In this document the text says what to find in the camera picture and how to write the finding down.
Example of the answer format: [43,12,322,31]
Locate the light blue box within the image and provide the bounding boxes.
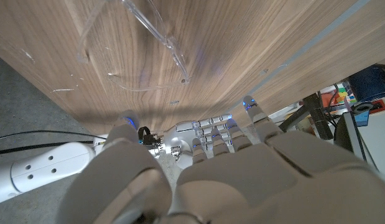
[355,110,371,127]

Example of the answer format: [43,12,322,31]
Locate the dark blue container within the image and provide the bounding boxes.
[347,64,385,104]

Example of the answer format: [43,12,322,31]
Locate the colourful puzzle cube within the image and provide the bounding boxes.
[335,86,358,105]

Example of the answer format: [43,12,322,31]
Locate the orange object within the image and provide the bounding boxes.
[320,91,340,108]

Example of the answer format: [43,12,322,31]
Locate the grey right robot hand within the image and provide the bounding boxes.
[162,113,233,170]

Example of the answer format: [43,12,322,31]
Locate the clear plastic safety glasses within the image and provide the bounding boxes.
[76,0,190,93]

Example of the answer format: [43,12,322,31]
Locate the black cable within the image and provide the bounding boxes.
[0,140,95,156]
[0,129,108,142]

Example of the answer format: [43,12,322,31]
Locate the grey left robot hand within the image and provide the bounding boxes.
[57,95,385,224]

